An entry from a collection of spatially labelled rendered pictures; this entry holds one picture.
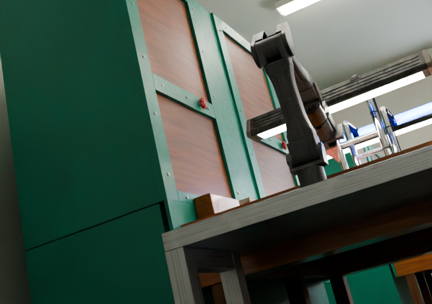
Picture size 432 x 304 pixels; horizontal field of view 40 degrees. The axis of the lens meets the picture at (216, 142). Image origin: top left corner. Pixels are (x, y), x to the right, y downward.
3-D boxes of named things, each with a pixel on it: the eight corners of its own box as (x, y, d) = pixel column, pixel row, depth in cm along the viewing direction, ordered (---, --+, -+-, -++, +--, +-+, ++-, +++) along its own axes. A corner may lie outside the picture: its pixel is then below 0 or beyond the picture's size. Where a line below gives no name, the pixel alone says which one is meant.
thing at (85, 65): (168, 198, 169) (112, -72, 199) (24, 250, 190) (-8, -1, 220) (315, 227, 287) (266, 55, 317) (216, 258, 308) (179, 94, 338)
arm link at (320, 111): (309, 119, 173) (299, 101, 170) (327, 112, 171) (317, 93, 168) (310, 132, 168) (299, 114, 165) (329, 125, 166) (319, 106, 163)
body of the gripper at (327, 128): (312, 139, 176) (301, 121, 173) (344, 128, 173) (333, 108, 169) (312, 152, 171) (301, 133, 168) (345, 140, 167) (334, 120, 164)
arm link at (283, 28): (290, 95, 169) (246, 23, 147) (320, 84, 166) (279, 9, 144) (297, 128, 162) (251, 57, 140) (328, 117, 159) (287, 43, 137)
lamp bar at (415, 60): (433, 65, 175) (425, 44, 177) (246, 137, 198) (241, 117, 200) (436, 73, 182) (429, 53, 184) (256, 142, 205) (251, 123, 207)
